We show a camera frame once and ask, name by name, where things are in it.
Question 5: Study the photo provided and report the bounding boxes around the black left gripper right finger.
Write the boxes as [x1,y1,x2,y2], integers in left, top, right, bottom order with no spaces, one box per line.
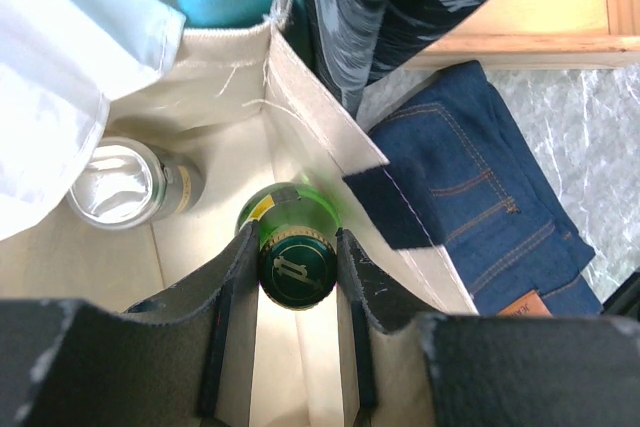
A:
[337,230,639,426]

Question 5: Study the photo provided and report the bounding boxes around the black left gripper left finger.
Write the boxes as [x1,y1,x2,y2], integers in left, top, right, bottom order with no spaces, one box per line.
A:
[1,222,260,426]

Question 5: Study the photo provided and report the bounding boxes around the green glass bottle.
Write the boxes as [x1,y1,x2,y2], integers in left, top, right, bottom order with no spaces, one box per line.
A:
[236,182,342,310]

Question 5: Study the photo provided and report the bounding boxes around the beige canvas tote bag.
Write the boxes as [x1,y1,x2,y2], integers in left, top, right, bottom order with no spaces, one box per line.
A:
[1,0,474,426]

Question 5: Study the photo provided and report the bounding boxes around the dark can silver top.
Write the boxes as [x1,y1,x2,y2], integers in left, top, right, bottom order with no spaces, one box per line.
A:
[66,136,205,231]

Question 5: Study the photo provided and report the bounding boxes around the folded blue jeans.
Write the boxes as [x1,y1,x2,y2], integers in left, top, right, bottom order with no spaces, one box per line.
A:
[370,61,602,316]

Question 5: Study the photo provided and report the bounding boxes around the white pleated garment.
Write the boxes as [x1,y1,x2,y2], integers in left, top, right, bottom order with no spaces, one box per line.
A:
[1,0,185,238]

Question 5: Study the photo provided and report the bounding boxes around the dark patterned shirt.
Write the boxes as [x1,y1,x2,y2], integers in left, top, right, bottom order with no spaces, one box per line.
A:
[299,0,546,118]

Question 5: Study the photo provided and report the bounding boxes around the wooden clothes rack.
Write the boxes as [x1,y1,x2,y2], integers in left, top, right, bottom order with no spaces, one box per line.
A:
[406,0,639,70]

